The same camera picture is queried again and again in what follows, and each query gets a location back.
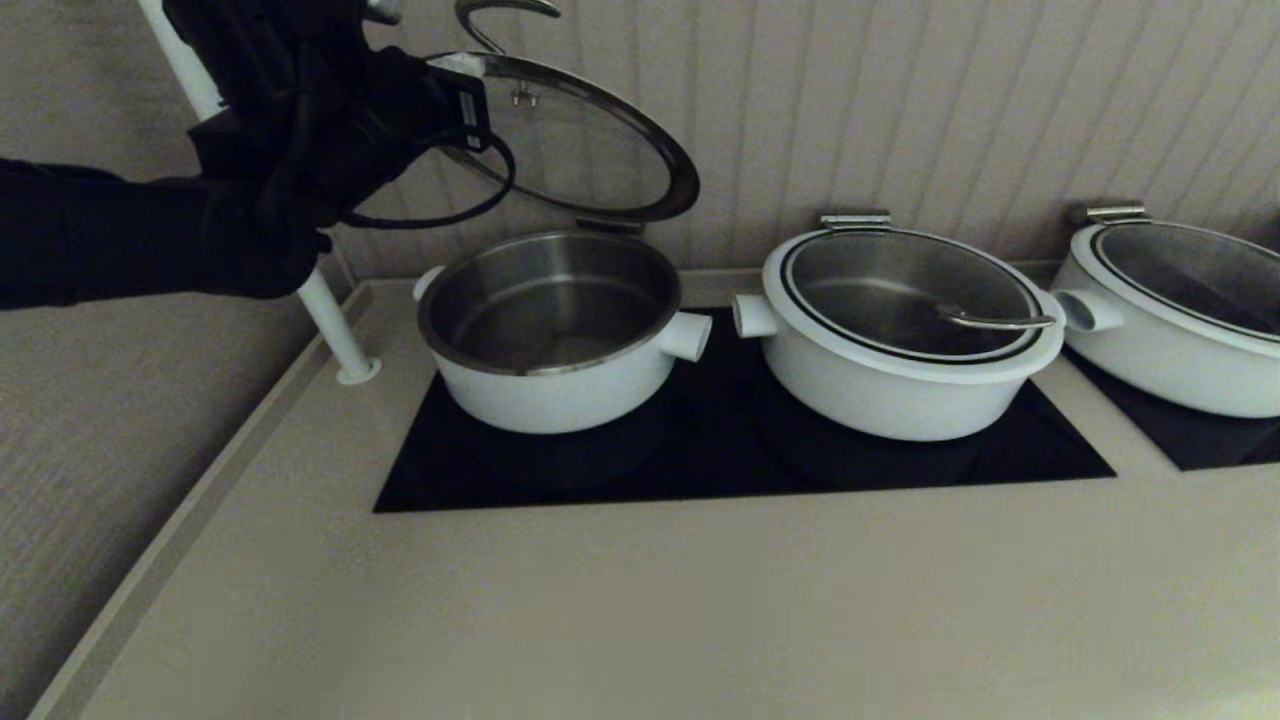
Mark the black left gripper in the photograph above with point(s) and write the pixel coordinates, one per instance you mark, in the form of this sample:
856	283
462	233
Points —
370	130

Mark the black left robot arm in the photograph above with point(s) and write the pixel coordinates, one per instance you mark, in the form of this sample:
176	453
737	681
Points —
100	230

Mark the white round pot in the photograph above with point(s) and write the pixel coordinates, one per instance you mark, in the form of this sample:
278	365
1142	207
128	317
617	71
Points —
560	400
1160	370
880	405

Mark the white support pole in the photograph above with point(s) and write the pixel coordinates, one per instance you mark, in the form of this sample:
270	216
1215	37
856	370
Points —
340	330

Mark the wide black glass hob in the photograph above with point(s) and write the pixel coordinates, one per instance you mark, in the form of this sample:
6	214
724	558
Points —
700	460

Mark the small black glass hob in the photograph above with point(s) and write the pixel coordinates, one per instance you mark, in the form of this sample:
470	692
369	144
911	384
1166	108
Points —
1200	440

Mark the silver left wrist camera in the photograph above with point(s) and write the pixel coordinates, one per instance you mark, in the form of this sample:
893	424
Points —
382	10

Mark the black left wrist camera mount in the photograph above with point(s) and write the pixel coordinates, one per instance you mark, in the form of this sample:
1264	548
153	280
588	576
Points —
250	40

